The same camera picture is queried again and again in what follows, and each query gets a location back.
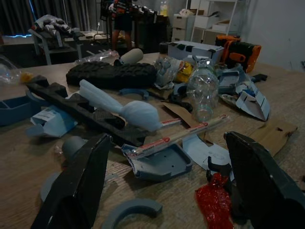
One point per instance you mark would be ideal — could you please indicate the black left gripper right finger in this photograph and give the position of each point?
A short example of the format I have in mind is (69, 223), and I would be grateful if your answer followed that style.
(262, 181)

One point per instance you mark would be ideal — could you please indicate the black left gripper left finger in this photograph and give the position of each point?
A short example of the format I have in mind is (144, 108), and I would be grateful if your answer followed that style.
(78, 183)

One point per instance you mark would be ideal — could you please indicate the grey plastic disc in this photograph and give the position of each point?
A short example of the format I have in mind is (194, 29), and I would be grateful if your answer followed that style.
(47, 188)

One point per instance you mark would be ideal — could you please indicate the grey plastic cylinder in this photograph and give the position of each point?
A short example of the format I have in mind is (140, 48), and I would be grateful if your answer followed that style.
(71, 148)

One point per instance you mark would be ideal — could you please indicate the brown cardboard piece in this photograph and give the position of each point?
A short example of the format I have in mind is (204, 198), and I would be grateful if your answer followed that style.
(274, 136)

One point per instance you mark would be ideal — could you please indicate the red crinkled plastic wrapper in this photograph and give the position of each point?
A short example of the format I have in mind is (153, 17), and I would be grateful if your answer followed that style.
(214, 202)

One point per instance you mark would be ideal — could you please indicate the grey curved plastic arc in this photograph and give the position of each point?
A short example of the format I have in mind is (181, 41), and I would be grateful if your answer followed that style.
(133, 210)

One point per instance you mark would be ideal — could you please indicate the light blue paper sheet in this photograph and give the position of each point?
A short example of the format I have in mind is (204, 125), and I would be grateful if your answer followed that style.
(205, 152)

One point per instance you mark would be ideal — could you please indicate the light blue paper box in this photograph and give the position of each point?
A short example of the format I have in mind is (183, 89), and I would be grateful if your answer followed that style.
(52, 121)

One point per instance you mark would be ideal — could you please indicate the long black foam strip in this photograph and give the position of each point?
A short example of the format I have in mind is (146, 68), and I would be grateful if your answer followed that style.
(81, 107)

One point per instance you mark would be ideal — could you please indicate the white blue folded carton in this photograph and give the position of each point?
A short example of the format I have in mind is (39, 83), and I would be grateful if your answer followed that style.
(252, 100)

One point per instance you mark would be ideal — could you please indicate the grey square plastic tray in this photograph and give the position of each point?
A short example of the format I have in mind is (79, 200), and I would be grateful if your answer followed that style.
(162, 163)

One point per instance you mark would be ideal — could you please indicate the light blue foam wrap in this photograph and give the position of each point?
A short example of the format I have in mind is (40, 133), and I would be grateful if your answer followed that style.
(119, 105)

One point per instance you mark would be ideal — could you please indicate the wrapped chopsticks pair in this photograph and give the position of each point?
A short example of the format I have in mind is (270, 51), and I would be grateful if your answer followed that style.
(181, 136)
(170, 122)

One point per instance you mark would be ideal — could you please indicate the blue plastic tray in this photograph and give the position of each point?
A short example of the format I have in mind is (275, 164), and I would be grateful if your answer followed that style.
(14, 109)

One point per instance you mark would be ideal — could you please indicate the grey blue plastic part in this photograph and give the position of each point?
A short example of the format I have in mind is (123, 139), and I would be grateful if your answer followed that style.
(230, 80)

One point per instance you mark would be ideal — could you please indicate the blue curved plastic clamp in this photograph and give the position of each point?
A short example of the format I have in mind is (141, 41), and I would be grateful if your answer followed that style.
(134, 91)

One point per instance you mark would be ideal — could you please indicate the brown torn cardboard flap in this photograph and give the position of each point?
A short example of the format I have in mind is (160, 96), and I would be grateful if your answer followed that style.
(178, 112)

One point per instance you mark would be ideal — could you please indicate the black ribbed foam block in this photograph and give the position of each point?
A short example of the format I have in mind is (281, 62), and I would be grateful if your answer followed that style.
(112, 74)

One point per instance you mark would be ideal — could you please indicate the crushed clear plastic bottle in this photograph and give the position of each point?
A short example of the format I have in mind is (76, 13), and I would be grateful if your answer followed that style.
(97, 58)

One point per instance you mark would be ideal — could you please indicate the clear bottle yellow cap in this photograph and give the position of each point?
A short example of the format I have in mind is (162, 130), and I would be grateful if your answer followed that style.
(10, 71)

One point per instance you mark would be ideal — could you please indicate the orange black tool case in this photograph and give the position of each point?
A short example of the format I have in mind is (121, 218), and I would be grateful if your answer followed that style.
(240, 51)

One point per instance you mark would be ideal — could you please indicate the yellow snack wrapper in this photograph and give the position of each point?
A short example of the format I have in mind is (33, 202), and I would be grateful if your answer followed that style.
(184, 71)

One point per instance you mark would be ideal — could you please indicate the white cardboard box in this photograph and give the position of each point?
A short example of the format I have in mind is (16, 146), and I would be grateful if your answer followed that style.
(193, 50)

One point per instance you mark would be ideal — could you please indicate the grey chair with clothes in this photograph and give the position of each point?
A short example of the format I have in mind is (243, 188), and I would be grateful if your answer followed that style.
(52, 35)

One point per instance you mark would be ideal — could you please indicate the person in dark shorts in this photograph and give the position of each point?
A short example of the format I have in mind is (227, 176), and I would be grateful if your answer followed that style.
(121, 21)

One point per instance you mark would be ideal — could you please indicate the white shelving unit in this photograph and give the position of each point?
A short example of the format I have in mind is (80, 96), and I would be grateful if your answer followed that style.
(209, 21)

